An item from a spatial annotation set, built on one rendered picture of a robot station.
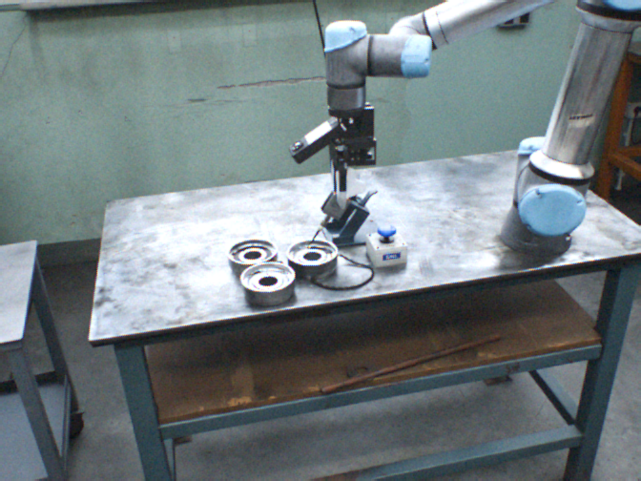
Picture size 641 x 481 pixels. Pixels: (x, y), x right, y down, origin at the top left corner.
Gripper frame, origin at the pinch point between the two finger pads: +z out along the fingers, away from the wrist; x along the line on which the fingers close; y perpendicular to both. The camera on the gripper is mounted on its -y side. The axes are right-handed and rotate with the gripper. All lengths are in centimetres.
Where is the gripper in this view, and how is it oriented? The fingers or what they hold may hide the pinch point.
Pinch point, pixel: (338, 200)
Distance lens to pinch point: 137.2
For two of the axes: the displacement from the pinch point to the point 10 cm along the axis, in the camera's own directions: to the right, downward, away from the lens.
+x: -2.0, -4.8, 8.5
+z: 0.3, 8.7, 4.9
